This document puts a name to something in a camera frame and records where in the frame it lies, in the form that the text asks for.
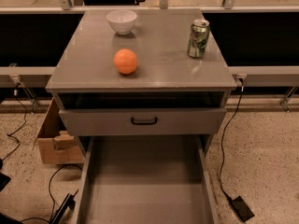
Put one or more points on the grey drawer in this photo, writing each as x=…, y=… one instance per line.
x=159, y=179
x=112, y=122

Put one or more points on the grey drawer cabinet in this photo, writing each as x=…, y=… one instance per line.
x=165, y=77

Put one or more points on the grey top drawer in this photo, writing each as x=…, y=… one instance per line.
x=112, y=122

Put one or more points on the orange ball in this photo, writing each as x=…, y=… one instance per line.
x=125, y=61

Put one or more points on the green soda can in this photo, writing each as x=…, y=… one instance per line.
x=199, y=36

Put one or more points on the white bowl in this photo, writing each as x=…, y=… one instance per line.
x=122, y=21

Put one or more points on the cardboard box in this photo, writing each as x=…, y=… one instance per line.
x=55, y=144

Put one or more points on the black device bottom left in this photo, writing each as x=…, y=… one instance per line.
x=68, y=203

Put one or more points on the black power adapter right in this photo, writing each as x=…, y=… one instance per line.
x=241, y=209

